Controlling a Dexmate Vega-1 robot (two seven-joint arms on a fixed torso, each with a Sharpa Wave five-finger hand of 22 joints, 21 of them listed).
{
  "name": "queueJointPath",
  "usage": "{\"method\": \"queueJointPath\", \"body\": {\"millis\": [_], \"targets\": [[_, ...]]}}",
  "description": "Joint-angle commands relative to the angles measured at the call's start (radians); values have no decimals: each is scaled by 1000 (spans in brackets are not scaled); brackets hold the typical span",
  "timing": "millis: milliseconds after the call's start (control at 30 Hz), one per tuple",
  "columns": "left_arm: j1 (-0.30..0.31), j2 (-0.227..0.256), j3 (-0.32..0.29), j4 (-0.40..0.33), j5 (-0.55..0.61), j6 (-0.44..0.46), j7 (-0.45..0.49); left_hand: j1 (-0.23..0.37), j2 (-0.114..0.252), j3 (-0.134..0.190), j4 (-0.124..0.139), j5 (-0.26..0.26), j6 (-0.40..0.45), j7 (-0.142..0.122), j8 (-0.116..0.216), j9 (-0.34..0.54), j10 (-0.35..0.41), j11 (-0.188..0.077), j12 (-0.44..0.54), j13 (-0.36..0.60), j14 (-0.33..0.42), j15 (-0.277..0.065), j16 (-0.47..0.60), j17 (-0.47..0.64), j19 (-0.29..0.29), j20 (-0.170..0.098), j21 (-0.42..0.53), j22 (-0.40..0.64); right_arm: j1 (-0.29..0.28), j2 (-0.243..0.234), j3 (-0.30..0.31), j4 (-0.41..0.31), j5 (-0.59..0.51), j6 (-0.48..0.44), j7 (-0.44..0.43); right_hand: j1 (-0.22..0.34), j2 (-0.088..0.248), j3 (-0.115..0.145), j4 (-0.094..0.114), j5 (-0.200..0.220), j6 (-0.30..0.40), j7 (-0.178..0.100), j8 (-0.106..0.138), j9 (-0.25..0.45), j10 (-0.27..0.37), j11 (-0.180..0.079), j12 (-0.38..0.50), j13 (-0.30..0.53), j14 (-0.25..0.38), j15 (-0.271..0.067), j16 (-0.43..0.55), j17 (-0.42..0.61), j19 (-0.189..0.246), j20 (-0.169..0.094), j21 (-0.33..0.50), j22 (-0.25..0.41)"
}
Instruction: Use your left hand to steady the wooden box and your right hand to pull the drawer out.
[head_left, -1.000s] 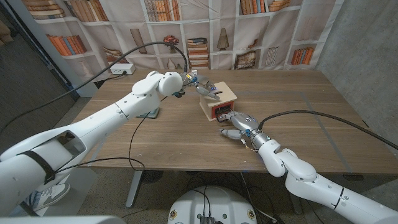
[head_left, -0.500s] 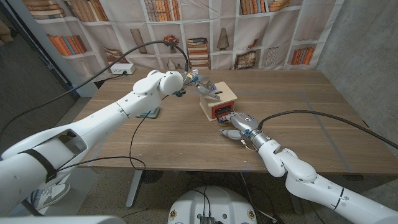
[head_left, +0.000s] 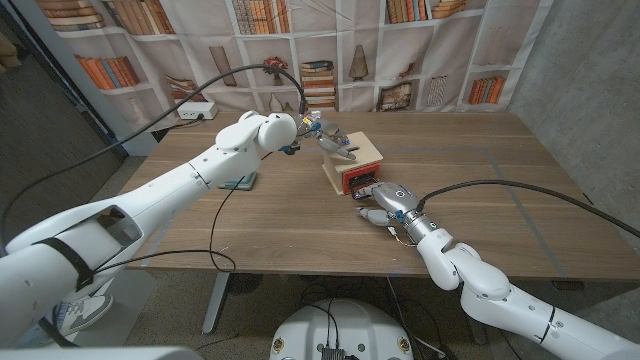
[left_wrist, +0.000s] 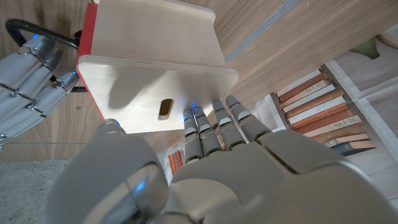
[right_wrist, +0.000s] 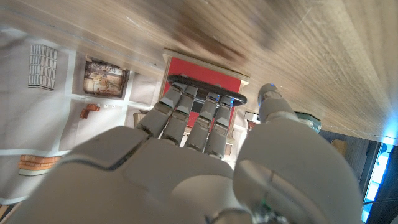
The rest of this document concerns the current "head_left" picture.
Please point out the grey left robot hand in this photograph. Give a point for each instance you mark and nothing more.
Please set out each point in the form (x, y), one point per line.
(327, 140)

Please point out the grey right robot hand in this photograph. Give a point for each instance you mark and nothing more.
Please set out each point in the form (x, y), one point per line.
(397, 200)

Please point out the light wooden box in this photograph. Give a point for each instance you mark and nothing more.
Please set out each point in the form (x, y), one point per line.
(364, 145)

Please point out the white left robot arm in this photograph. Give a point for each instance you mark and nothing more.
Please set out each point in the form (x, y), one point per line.
(165, 200)

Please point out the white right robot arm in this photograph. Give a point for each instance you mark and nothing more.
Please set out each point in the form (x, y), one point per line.
(500, 295)

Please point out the grey-blue flat pad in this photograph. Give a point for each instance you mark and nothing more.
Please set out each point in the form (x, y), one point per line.
(240, 182)

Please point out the printed bookshelf backdrop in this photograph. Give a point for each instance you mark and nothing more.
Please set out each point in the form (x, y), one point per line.
(350, 30)

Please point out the white power strip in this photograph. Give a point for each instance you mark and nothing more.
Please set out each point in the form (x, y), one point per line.
(196, 110)

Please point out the white robot torso base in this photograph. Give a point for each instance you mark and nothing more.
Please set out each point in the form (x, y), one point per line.
(345, 325)

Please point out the grey metal table leg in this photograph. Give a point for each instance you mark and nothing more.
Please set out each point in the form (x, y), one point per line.
(216, 305)

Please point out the white floor platform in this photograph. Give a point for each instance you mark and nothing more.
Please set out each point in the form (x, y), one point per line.
(132, 305)

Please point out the grey white sneaker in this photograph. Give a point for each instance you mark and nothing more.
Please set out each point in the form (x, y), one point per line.
(85, 312)

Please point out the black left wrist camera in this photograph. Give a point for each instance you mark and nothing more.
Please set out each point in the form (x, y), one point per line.
(290, 148)

